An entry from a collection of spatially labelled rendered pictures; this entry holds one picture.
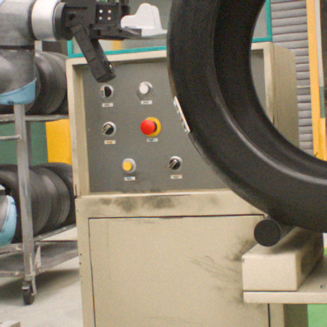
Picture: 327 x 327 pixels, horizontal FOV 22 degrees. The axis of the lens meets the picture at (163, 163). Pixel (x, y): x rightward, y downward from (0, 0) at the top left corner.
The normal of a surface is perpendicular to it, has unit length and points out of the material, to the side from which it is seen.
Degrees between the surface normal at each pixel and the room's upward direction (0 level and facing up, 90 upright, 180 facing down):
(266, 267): 90
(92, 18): 90
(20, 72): 100
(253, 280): 90
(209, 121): 95
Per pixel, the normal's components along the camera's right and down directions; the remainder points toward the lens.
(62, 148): -0.35, 0.07
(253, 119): -0.15, -0.02
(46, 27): -0.29, 0.53
